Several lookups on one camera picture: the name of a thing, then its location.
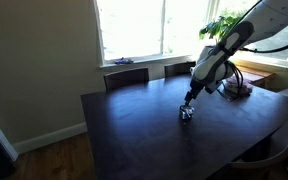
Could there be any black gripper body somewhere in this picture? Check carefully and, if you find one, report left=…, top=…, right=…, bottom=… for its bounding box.
left=185, top=79, right=206, bottom=101

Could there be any dark wooden dining chair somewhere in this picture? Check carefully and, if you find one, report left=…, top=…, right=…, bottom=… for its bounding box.
left=163, top=61, right=197, bottom=80
left=103, top=67, right=151, bottom=92

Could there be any crinkled plastic bag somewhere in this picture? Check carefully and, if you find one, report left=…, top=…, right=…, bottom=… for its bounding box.
left=224, top=75, right=254, bottom=98

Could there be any wooden window bench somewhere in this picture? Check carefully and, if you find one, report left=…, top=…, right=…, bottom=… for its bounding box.
left=232, top=59, right=277, bottom=88

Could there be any green leafy houseplant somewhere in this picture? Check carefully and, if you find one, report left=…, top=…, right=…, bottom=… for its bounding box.
left=198, top=9, right=248, bottom=44

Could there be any purple item on sill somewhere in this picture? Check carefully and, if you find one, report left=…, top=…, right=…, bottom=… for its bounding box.
left=113, top=57, right=135, bottom=65

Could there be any white framed window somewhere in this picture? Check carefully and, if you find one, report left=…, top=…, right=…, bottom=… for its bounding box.
left=213, top=0, right=288, bottom=72
left=93, top=0, right=215, bottom=67

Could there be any white baseboard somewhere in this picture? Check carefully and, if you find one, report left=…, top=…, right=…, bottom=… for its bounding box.
left=13, top=122, right=89, bottom=155

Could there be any white door frame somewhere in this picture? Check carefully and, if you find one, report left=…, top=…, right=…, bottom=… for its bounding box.
left=0, top=104, right=19, bottom=163

